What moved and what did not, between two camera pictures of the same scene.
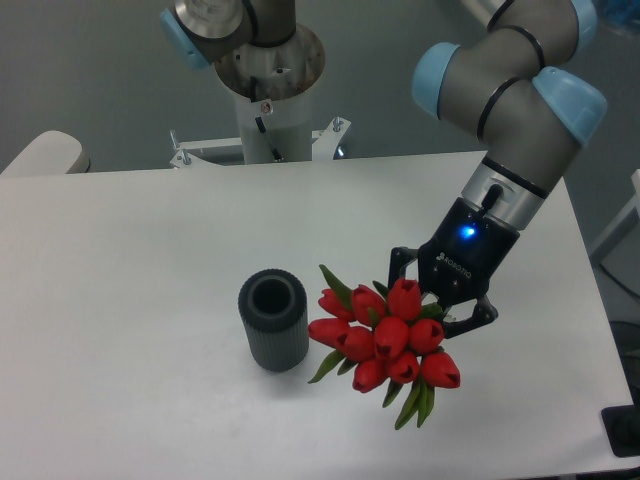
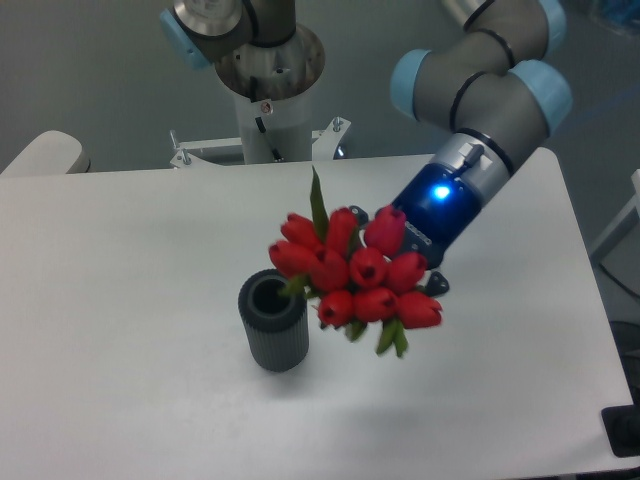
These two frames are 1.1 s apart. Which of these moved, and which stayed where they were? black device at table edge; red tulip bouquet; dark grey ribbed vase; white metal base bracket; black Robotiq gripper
Moved: black Robotiq gripper; red tulip bouquet
Stayed: dark grey ribbed vase; black device at table edge; white metal base bracket
